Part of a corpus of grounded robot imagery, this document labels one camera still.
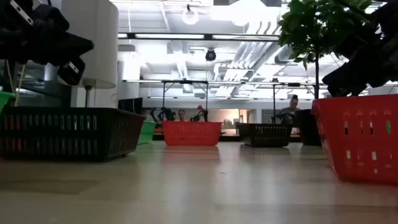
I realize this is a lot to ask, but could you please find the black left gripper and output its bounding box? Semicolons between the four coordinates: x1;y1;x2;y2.
0;0;95;86

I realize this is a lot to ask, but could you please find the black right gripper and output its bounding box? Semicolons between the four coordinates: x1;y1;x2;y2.
322;29;398;97

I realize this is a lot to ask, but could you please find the red plastic basket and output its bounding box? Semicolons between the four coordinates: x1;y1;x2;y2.
162;121;223;147
311;94;398;185

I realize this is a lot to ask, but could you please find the green plastic basket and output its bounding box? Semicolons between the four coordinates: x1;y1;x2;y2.
0;91;16;113
137;120;157;146

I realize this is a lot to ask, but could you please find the black plastic basket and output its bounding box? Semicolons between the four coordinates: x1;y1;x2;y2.
244;123;294;148
0;106;146;162

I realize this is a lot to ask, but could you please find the white cylinder shade table lamp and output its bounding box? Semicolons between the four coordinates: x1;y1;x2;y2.
60;0;119;108

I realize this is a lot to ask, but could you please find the green potted plant black pot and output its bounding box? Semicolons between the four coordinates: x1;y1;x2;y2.
277;0;386;147

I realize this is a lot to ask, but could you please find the black background stand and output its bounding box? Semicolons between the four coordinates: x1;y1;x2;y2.
161;79;210;123
272;81;315;125

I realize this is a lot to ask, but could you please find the black monitor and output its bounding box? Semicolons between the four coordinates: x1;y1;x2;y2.
118;97;144;114

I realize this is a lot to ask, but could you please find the long linear ceiling light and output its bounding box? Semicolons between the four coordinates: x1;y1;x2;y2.
118;32;280;42

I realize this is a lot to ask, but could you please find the round white ceiling lamp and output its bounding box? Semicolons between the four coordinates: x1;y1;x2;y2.
181;4;200;26

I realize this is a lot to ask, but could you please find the black ceiling spotlight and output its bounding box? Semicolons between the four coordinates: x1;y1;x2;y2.
205;47;217;62

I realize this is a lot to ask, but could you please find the yellow cable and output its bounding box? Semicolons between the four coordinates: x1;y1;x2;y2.
5;60;26;106

